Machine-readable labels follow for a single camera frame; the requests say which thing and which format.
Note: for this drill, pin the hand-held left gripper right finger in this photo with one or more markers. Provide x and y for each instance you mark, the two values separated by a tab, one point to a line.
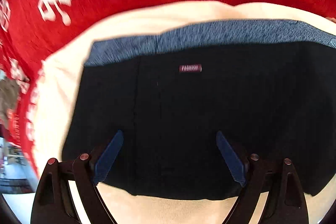
231	154

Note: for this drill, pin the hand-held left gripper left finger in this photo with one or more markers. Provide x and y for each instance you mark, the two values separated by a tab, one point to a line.
109	154

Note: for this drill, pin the black pants with grey waistband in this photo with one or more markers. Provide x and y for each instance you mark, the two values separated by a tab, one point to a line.
199	119

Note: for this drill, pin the cream towel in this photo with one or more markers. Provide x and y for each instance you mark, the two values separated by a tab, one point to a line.
57	98

